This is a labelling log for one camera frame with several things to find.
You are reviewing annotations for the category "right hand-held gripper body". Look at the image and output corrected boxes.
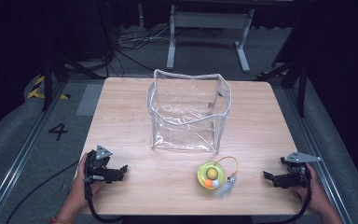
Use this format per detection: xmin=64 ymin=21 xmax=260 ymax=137
xmin=280 ymin=151 xmax=322 ymax=188

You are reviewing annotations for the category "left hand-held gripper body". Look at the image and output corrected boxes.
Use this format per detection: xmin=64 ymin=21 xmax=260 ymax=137
xmin=83 ymin=145 xmax=114 ymax=185

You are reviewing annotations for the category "green round cat toy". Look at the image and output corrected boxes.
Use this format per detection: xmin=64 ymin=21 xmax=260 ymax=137
xmin=197 ymin=156 xmax=240 ymax=200

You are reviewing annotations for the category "clear plastic bag white trim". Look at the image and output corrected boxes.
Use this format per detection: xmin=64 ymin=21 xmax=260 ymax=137
xmin=146 ymin=68 xmax=232 ymax=155

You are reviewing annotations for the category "person's right hand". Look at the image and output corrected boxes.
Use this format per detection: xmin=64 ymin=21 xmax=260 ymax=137
xmin=293 ymin=163 xmax=330 ymax=216

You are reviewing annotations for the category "person's left hand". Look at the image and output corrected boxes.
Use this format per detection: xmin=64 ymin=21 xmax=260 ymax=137
xmin=69 ymin=152 xmax=105 ymax=214

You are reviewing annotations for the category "black metal stand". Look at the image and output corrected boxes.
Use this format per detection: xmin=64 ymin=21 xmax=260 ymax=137
xmin=40 ymin=0 xmax=107 ymax=112
xmin=255 ymin=18 xmax=311 ymax=119

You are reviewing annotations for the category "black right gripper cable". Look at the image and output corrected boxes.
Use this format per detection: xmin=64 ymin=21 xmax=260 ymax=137
xmin=256 ymin=174 xmax=312 ymax=224

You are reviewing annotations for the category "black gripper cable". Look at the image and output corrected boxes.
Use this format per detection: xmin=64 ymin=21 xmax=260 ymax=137
xmin=84 ymin=178 xmax=126 ymax=224
xmin=256 ymin=174 xmax=312 ymax=224

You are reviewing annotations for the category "aluminium floor rail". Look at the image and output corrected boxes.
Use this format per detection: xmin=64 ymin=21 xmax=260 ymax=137
xmin=0 ymin=81 xmax=68 ymax=224
xmin=283 ymin=88 xmax=353 ymax=224

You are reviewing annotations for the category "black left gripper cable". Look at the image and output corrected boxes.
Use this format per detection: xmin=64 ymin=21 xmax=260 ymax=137
xmin=84 ymin=178 xmax=126 ymax=224

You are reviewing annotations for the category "thin black floor cable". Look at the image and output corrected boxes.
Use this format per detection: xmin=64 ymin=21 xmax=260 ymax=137
xmin=4 ymin=160 xmax=80 ymax=224

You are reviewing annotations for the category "red and gold bracelet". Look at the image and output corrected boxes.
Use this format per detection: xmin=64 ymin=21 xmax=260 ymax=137
xmin=49 ymin=217 xmax=73 ymax=224

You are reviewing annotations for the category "tangle of floor cables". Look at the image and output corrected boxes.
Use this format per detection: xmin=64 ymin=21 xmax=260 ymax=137
xmin=114 ymin=25 xmax=172 ymax=52

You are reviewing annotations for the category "white metal desk frame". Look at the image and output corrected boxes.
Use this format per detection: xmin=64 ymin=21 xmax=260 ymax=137
xmin=166 ymin=4 xmax=255 ymax=74

